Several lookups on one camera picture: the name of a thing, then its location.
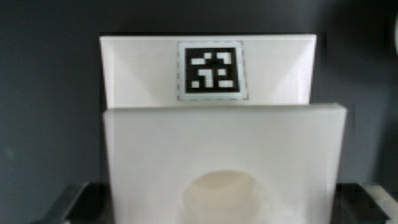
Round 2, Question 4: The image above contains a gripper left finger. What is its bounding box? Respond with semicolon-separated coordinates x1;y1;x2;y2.
31;182;106;224

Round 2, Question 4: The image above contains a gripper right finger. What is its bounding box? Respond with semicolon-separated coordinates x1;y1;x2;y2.
335;183;398;224

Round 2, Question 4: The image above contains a white lamp base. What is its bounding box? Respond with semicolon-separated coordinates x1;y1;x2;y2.
99;34;346;224

